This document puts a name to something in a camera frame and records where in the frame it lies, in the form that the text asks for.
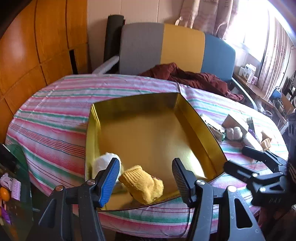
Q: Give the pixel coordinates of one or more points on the green white medicine box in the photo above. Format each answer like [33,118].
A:
[251,128]

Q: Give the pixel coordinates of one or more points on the green glass side table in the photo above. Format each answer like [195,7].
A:
[16,216]

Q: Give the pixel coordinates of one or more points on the yellow knitted sock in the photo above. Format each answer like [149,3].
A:
[143,187]

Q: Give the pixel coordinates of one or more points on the wooden side shelf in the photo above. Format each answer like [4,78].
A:
[279,115]

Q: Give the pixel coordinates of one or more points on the white boxes on shelf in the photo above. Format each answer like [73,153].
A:
[248,73]

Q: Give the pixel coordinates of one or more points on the pink patterned curtain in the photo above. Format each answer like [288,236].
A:
[258,27]

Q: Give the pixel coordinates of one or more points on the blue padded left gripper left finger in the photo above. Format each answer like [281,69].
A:
[107,181]

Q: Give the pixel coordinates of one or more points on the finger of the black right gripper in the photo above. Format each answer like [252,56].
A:
[271,160]

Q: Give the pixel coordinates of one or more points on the white knitted sock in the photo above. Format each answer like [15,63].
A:
[102,162]

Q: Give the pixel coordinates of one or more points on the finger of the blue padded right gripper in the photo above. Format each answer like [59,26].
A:
[241,173]

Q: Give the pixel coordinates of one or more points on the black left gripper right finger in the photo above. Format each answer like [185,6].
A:
[185,181]

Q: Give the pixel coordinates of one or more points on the gold metal tray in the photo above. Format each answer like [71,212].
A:
[151,130]

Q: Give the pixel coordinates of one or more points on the tan sponge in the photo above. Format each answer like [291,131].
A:
[266,141]

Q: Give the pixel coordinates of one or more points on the cracker snack packet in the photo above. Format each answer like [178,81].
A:
[218,131]

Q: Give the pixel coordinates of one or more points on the white foam block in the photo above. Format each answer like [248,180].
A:
[250,141]

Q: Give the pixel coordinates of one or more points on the orange wooden wardrobe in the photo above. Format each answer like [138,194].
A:
[41,42]

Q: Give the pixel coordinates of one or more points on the white plastic bag ball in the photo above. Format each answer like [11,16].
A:
[234,134]

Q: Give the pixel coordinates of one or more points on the blue cup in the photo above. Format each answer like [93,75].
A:
[276,94]

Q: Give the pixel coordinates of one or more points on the maroon jacket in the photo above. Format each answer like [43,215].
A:
[204,81]

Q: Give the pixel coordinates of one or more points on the grey yellow blue chair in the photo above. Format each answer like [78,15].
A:
[145,45]

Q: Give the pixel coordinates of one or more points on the beige medicine box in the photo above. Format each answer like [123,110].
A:
[233,120]

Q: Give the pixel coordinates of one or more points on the pink white cloth item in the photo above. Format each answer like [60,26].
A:
[13,185]

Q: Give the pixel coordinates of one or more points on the orange fruit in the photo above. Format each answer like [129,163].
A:
[5,194]

